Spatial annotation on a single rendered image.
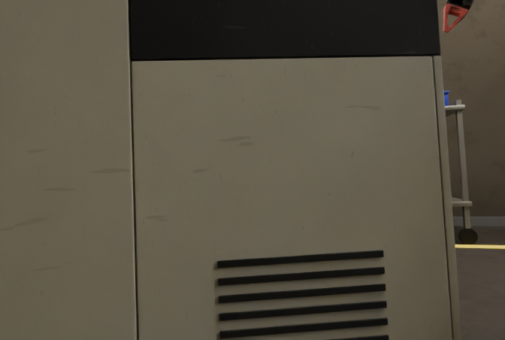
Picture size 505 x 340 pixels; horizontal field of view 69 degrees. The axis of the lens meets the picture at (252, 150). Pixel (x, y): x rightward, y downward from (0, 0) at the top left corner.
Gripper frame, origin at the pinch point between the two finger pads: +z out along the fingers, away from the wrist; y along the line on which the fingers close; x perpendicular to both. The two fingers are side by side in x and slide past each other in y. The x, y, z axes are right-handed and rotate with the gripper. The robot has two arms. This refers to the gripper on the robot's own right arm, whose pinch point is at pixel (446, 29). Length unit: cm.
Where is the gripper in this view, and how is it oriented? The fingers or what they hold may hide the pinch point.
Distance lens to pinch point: 135.0
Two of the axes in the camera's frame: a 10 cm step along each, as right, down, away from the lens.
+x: 8.6, 4.0, -3.1
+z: -3.9, 9.2, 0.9
